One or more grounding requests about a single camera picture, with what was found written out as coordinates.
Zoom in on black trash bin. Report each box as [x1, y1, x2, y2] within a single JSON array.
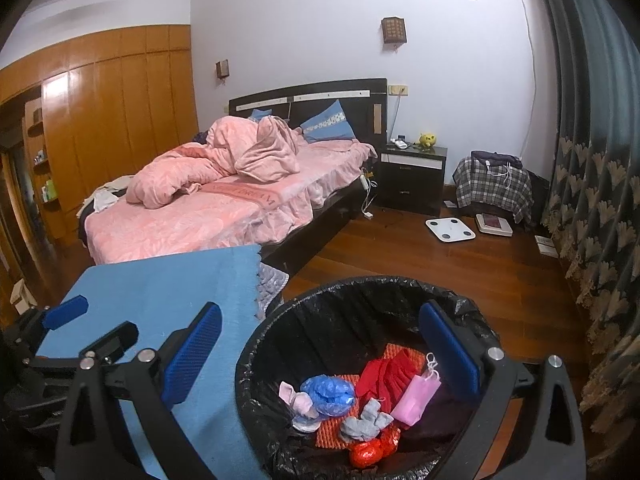
[[235, 275, 506, 480]]

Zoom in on white wooden stool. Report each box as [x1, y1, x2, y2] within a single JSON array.
[[10, 280, 38, 316]]

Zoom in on small orange foam net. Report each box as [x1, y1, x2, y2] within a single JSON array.
[[315, 402, 361, 451]]

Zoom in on pile of clothes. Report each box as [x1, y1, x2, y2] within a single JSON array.
[[76, 185, 133, 226]]

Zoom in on white bathroom scale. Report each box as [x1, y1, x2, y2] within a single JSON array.
[[425, 217, 476, 245]]

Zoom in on white power strip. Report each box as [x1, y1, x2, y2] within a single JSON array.
[[359, 170, 377, 221]]

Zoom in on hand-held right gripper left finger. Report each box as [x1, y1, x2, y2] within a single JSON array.
[[55, 302, 222, 480]]

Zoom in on pink face mask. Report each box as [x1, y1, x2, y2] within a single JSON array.
[[390, 352, 443, 428]]

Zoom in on large orange foam net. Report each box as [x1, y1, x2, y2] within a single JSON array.
[[382, 344, 431, 366]]

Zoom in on dark wooden bed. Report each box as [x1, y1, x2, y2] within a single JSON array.
[[77, 78, 388, 271]]

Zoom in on large blue pillow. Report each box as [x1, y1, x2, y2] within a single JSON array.
[[299, 100, 357, 143]]

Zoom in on red cloth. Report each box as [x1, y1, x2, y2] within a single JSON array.
[[356, 350, 421, 411]]

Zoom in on dark patterned curtain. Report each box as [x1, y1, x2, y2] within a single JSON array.
[[530, 0, 640, 461]]

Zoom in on red plastic bag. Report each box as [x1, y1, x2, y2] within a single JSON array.
[[348, 430, 401, 468]]

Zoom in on grey quilted cloth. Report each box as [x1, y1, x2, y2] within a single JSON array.
[[255, 262, 291, 321]]

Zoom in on wooden wardrobe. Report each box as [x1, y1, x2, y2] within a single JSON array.
[[0, 24, 201, 241]]

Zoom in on white socket cable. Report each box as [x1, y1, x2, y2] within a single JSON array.
[[387, 95, 402, 141]]

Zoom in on plaid cloth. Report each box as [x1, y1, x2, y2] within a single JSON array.
[[452, 156, 533, 226]]

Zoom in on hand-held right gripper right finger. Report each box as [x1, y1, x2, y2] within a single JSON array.
[[405, 300, 586, 480]]

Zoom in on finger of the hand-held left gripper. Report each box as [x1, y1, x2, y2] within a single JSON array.
[[15, 296, 90, 356], [80, 322, 140, 368]]

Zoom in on dark blue garment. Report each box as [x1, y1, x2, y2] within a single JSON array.
[[470, 150, 521, 167]]

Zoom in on blue plastic bag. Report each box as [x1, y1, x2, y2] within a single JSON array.
[[300, 375, 357, 418]]

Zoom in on pink bed sheet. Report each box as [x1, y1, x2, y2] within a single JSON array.
[[82, 140, 378, 266]]

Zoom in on dark nightstand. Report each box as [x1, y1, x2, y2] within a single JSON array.
[[375, 142, 448, 217]]

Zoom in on white wall cable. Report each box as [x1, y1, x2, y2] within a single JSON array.
[[519, 0, 540, 161]]

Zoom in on large wall lamp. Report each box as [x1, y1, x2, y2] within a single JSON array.
[[381, 16, 407, 46]]

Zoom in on pink quilt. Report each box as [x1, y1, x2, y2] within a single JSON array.
[[125, 116, 311, 209]]

